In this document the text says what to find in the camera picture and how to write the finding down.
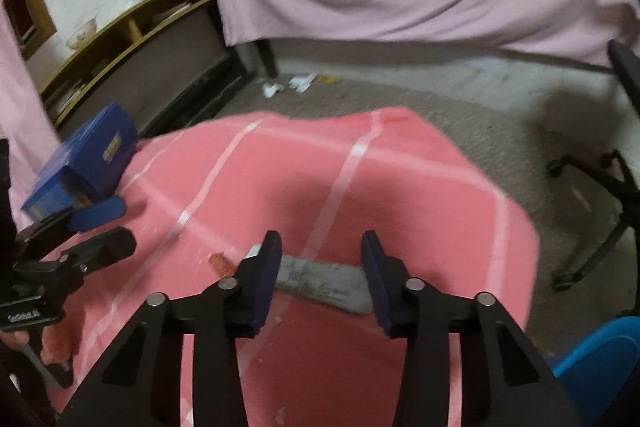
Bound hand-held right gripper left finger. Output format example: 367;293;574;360
57;230;283;427

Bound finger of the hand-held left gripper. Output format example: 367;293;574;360
61;227;137;279
16;197;126;251

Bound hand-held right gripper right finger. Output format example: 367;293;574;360
361;230;583;427

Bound grey blister pack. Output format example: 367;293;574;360
272;254;375;316

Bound blue plastic bucket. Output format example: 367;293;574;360
552;316;640;427

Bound person's left hand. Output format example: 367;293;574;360
0;317;74;367

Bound small orange spring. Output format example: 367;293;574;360
208;253;235;274

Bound blue cardboard box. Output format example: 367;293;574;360
21;101;139;222

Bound pink checked blanket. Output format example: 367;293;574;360
47;106;542;427

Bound white bowl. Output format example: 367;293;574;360
65;18;99;51

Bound wooden shelf unit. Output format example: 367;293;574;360
37;0;247;142

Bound brown wooden door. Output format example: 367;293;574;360
4;0;57;60

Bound black office chair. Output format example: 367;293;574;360
546;38;640;292

